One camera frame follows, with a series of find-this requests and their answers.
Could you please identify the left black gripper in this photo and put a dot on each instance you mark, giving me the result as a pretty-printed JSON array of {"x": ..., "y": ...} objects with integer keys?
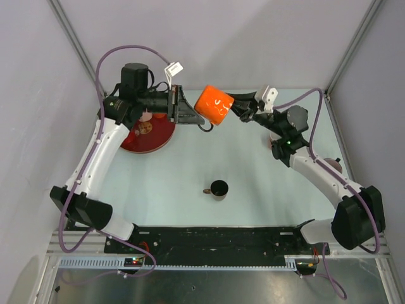
[{"x": 179, "y": 110}]

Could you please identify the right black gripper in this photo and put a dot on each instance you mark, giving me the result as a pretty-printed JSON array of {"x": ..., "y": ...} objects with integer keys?
[{"x": 244, "y": 101}]

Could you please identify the large orange mug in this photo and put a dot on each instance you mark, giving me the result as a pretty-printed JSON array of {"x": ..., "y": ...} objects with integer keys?
[{"x": 214, "y": 104}]

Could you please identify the brown speckled mug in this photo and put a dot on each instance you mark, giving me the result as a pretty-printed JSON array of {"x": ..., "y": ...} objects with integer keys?
[{"x": 217, "y": 190}]

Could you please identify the mauve pink mug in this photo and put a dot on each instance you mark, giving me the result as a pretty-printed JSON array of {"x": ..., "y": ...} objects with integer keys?
[{"x": 335, "y": 163}]

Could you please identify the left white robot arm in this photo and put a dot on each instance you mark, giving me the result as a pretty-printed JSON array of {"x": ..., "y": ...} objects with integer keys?
[{"x": 79, "y": 197}]

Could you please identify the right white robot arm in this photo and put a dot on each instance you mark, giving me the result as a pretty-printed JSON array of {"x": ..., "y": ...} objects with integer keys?
[{"x": 359, "y": 217}]

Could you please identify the light pink tall mug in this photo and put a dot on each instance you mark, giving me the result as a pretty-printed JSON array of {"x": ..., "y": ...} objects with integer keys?
[{"x": 146, "y": 116}]

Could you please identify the red round tray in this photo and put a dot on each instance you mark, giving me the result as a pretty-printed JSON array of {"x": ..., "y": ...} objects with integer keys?
[{"x": 146, "y": 137}]

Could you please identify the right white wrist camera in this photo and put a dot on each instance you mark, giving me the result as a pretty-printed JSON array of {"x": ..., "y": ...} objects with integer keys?
[{"x": 266, "y": 97}]

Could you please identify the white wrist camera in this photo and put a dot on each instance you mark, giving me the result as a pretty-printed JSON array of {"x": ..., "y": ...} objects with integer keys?
[
  {"x": 172, "y": 70},
  {"x": 266, "y": 97}
]

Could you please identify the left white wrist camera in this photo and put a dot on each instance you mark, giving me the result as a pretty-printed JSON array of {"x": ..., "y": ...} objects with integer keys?
[{"x": 172, "y": 70}]

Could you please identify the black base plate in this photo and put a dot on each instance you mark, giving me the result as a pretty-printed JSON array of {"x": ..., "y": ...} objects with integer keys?
[{"x": 224, "y": 246}]

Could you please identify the grey cable duct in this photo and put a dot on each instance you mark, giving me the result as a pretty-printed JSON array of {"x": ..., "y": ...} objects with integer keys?
[{"x": 120, "y": 263}]

